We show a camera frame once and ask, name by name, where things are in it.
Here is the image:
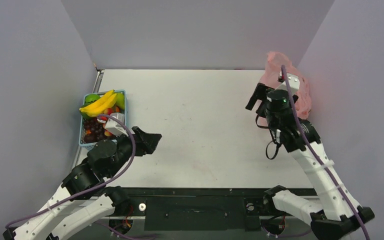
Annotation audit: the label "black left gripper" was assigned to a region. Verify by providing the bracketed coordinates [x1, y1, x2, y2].
[106, 126, 162, 179]

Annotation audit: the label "pink plastic bag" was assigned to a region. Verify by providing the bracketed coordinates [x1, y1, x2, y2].
[259, 51, 312, 119]

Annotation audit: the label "yellow fake fruit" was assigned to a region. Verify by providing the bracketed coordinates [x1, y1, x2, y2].
[79, 90, 117, 118]

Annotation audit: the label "dark green fake lime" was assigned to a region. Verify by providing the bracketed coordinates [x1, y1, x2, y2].
[80, 111, 93, 120]

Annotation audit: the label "red fake fruit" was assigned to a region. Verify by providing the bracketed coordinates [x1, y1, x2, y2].
[97, 108, 123, 137]

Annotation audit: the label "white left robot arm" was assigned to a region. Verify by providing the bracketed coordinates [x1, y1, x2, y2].
[2, 126, 162, 240]

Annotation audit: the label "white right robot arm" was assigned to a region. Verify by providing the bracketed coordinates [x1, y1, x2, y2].
[246, 83, 375, 240]

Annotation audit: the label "green fake pear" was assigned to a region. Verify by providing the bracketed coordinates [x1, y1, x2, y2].
[115, 92, 125, 111]

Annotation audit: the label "purple fake grapes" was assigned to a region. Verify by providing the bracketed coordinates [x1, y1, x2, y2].
[82, 118, 107, 144]

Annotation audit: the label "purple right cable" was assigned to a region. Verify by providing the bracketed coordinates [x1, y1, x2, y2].
[280, 64, 372, 240]

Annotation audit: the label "purple cable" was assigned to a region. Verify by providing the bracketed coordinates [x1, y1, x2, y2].
[5, 113, 156, 240]
[280, 64, 372, 240]

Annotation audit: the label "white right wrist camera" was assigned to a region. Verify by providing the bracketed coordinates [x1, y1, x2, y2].
[275, 73, 300, 95]

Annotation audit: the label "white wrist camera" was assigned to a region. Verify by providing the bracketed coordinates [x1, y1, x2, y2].
[103, 112, 128, 136]
[275, 73, 300, 95]

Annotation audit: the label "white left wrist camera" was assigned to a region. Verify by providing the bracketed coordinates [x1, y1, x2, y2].
[103, 112, 128, 136]

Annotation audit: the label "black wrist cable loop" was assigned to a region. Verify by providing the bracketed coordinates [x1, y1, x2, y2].
[254, 112, 283, 161]

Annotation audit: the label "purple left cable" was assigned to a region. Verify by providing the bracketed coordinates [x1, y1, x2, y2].
[5, 113, 156, 240]

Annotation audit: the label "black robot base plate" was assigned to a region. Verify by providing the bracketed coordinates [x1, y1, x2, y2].
[99, 185, 319, 233]

